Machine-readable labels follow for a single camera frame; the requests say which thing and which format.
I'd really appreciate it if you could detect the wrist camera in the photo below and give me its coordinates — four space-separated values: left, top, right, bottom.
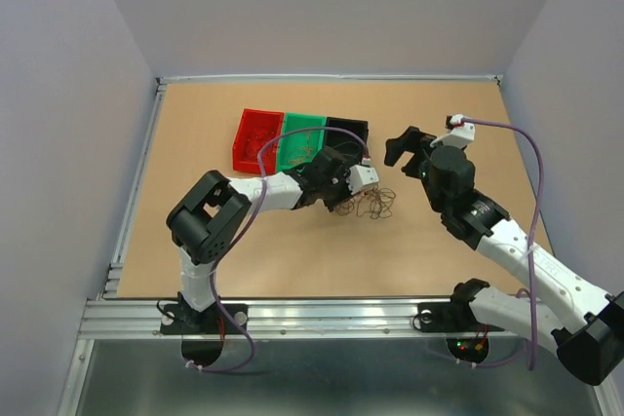
347 157 379 194
430 114 476 149

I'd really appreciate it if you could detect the wire bundle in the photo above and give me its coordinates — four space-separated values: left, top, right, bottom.
338 184 399 220

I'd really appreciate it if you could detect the red plastic bin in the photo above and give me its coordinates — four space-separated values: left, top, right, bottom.
232 108 285 175

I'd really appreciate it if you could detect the black plastic bin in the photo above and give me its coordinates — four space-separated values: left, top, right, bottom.
323 117 369 164

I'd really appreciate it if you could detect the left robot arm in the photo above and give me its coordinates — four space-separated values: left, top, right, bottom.
166 147 377 332

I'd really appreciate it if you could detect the green plastic bin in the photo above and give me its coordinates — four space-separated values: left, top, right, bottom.
275 113 327 172

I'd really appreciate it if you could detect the orange wire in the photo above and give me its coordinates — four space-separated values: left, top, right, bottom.
287 131 321 167

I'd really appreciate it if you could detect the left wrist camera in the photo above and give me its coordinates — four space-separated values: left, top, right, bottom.
347 157 379 194

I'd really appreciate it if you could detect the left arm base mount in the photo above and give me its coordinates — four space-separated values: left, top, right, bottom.
156 298 242 336

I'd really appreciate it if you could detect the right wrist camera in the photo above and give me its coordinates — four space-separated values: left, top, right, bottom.
430 114 476 149

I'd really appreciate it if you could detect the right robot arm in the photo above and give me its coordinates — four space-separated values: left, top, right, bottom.
384 122 623 386

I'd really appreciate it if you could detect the aluminium frame rail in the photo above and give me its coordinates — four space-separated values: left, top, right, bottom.
53 75 624 416

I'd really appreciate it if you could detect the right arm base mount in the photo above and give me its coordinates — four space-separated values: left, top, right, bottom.
411 301 485 333

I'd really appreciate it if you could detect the grey wire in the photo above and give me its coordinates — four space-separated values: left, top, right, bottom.
333 140 365 159

